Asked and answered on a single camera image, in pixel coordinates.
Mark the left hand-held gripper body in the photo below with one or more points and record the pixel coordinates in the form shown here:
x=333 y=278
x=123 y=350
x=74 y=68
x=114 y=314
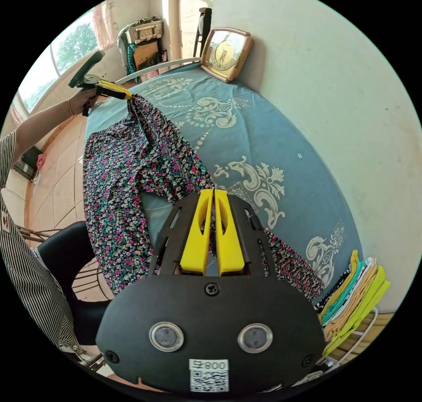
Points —
x=88 y=80

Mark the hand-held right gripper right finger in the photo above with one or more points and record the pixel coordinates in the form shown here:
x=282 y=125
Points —
x=231 y=247

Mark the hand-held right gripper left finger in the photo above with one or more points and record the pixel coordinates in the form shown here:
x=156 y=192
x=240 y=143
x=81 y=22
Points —
x=194 y=243

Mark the floral pants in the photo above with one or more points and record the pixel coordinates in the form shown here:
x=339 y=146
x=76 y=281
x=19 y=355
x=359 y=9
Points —
x=132 y=164

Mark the person's left forearm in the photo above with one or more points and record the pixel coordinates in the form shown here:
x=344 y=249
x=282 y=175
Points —
x=39 y=125

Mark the person's left hand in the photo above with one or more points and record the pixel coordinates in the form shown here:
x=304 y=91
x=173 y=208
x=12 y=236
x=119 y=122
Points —
x=80 y=101

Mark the window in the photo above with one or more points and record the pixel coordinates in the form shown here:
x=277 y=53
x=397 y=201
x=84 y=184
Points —
x=66 y=55

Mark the shelf with wicker case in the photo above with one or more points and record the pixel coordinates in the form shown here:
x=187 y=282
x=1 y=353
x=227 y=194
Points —
x=143 y=42

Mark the pink curtain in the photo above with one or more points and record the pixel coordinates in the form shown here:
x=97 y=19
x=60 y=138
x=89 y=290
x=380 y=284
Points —
x=105 y=22

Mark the dark wooden chair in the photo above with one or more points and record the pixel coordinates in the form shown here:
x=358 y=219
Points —
x=201 y=29

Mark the square clock with gold face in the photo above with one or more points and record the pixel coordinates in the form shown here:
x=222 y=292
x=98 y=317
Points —
x=225 y=54

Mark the bed with blue patterned sheet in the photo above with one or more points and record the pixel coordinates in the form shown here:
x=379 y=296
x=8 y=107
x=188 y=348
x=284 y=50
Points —
x=263 y=128

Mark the black padded chair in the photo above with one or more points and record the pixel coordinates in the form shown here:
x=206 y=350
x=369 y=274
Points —
x=67 y=253

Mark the pile of clothes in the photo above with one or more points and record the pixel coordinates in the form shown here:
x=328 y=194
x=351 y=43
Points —
x=356 y=293

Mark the person's body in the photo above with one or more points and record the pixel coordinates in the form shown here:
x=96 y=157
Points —
x=23 y=263

